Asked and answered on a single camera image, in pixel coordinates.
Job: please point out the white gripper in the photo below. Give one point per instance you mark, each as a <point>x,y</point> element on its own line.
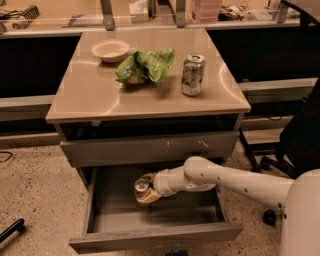
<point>162,183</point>

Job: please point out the white paper bowl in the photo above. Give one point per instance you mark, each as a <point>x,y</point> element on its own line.
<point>110,50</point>

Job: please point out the closed top drawer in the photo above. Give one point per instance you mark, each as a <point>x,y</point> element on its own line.
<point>149,149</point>

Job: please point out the green white soda can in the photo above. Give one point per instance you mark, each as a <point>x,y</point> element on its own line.
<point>192,74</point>

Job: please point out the black coiled tool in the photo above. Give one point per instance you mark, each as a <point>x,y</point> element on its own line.
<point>26,17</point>

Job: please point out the pink plastic container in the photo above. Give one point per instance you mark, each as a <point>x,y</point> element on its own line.
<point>205,11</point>

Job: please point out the orange soda can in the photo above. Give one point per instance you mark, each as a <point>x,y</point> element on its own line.
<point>141,187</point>

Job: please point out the black bar on floor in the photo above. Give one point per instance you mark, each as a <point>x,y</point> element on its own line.
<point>17,226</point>

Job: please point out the green chip bag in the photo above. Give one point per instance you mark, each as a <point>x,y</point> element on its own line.
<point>145,67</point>

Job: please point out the black office chair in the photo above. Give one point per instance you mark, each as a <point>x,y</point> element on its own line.
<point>298,156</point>

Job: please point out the tissue box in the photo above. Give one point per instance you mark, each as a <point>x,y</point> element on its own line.
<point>139,11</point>

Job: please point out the grey drawer cabinet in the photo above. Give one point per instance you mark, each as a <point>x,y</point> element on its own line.
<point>91,104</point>

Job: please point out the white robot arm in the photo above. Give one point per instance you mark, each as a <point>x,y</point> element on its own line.
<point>199,174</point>

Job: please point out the open middle drawer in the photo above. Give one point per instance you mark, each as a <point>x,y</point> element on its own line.
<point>115,221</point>

